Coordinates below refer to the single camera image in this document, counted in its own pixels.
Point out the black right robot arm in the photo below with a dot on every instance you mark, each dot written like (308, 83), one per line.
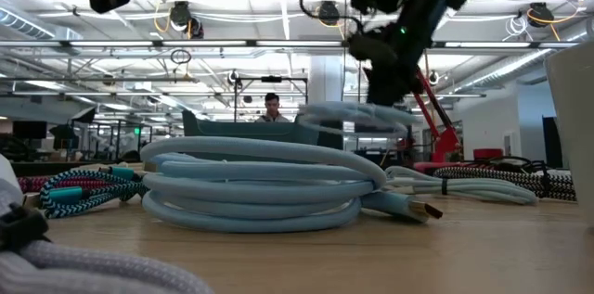
(408, 16)

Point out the red desk lamp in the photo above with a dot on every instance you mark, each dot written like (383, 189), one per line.
(446, 143)

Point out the red round background object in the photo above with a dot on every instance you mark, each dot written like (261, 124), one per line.
(488, 154)

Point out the person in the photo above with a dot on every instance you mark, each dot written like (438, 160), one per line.
(272, 108)

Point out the teal plastic bin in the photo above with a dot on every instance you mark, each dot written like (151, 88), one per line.
(241, 131)

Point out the black background monitor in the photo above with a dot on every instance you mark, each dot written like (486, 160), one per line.
(29, 129)

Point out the white plastic bin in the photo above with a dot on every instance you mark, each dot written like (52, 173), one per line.
(575, 122)

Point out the black background rig frame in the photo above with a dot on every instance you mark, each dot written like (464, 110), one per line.
(236, 99)

